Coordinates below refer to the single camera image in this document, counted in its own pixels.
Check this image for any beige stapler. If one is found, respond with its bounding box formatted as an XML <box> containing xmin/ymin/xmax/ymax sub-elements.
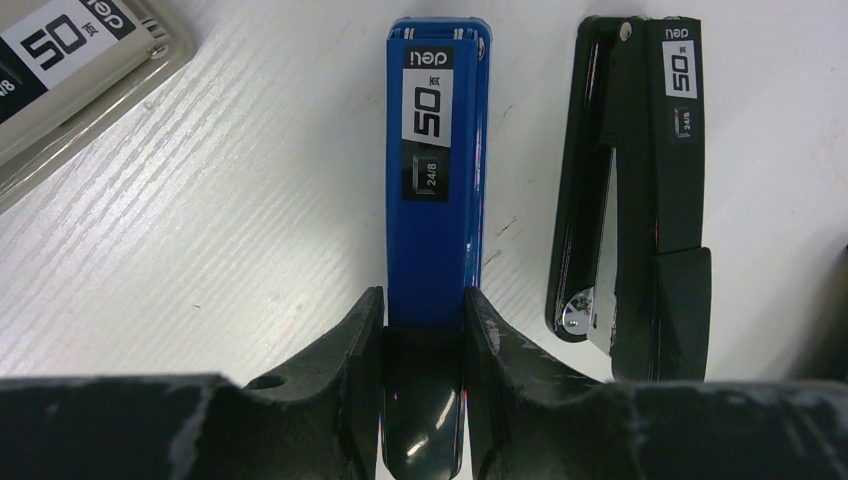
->
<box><xmin>1</xmin><ymin>0</ymin><xmax>197</xmax><ymax>210</ymax></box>

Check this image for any black stapler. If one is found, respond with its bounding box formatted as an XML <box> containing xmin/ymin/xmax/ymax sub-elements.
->
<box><xmin>545</xmin><ymin>16</ymin><xmax>712</xmax><ymax>381</ymax></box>

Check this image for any blue stapler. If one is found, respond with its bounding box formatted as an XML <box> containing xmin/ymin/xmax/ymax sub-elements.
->
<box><xmin>380</xmin><ymin>16</ymin><xmax>492</xmax><ymax>479</ymax></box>

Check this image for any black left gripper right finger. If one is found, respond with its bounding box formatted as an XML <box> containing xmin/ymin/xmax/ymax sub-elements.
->
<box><xmin>462</xmin><ymin>287</ymin><xmax>847</xmax><ymax>479</ymax></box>

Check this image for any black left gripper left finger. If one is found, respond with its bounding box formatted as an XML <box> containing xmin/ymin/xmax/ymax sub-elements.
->
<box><xmin>1</xmin><ymin>287</ymin><xmax>384</xmax><ymax>479</ymax></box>

